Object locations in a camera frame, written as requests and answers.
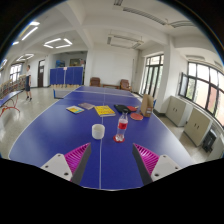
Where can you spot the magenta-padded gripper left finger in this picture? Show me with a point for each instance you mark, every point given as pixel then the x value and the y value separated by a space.
pixel 77 158

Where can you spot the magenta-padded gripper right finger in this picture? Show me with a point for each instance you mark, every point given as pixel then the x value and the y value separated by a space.
pixel 146 159

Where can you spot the clear red-labelled drink bottle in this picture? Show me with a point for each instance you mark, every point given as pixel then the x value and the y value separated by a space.
pixel 122 126

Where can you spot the white mug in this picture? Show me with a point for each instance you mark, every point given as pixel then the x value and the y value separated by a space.
pixel 98 131

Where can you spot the red table tennis paddle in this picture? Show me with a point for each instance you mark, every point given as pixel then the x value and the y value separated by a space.
pixel 132 108
pixel 136 116

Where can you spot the small yellow-blue book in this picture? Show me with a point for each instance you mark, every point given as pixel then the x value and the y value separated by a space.
pixel 75 109

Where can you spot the thin grey booklet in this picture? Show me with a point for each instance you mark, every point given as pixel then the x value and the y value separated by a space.
pixel 86 106

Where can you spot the brown cardboard box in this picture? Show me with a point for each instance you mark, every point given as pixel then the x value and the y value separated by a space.
pixel 147 106

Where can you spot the yellow book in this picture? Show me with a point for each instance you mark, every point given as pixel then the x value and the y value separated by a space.
pixel 104 110

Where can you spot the beige two-door cabinet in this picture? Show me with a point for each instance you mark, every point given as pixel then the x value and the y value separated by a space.
pixel 197 126
pixel 178 111

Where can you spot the black table tennis paddle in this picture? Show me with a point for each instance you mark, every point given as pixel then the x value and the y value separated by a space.
pixel 120 108

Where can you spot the black bin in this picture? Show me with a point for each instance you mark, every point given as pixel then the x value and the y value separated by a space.
pixel 209 140

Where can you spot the brown armchair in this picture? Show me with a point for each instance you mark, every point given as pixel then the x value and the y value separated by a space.
pixel 125 84
pixel 95 82

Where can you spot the blue folding partition boards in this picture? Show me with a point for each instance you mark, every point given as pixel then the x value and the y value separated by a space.
pixel 66 75

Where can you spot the tall black-framed window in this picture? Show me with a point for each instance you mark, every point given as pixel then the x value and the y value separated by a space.
pixel 151 75

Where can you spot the wide black-framed window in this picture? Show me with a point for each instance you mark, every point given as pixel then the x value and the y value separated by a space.
pixel 203 88

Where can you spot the blue red-legged table tennis table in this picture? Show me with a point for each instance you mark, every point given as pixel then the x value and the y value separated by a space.
pixel 8 98

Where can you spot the person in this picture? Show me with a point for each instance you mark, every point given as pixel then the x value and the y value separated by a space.
pixel 28 80

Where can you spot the dark brown door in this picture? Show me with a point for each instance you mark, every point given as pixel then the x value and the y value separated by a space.
pixel 41 73

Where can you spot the shelf unit with books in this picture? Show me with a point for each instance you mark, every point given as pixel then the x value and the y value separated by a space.
pixel 11 85

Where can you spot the group of ceiling lights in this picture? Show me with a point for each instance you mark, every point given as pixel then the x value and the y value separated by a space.
pixel 57 42

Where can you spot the white ceiling air conditioner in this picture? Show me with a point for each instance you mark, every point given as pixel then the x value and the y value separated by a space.
pixel 125 41

